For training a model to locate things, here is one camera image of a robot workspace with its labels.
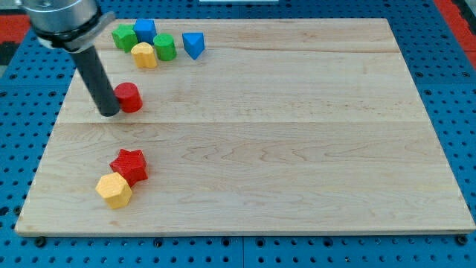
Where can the blue triangle block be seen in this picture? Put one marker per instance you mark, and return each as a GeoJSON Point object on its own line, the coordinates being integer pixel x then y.
{"type": "Point", "coordinates": [194, 43]}

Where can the wooden board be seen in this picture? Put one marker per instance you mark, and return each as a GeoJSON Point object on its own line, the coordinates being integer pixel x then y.
{"type": "Point", "coordinates": [291, 127]}

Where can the yellow heart block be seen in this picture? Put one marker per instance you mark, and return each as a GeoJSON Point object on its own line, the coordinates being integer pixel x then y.
{"type": "Point", "coordinates": [143, 55]}

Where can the red star block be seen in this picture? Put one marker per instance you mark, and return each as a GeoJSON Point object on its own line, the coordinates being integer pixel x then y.
{"type": "Point", "coordinates": [131, 165]}

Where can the green cylinder block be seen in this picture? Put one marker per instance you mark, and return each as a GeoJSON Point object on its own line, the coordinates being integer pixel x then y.
{"type": "Point", "coordinates": [165, 46]}

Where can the red cylinder block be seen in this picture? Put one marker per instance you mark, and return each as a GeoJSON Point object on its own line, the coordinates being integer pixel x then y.
{"type": "Point", "coordinates": [129, 97]}

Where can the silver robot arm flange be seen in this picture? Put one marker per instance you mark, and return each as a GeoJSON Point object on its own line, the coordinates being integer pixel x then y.
{"type": "Point", "coordinates": [71, 25]}

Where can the yellow hexagon block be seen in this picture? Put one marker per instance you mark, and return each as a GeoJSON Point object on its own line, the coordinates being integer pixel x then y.
{"type": "Point", "coordinates": [114, 190]}

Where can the blue cube block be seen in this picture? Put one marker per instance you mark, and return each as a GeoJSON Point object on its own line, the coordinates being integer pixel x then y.
{"type": "Point", "coordinates": [145, 30]}

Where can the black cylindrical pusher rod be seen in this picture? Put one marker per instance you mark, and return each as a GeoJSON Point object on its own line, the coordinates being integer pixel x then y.
{"type": "Point", "coordinates": [94, 76]}

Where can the green star block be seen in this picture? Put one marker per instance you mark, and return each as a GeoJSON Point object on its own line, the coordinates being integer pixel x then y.
{"type": "Point", "coordinates": [124, 37]}

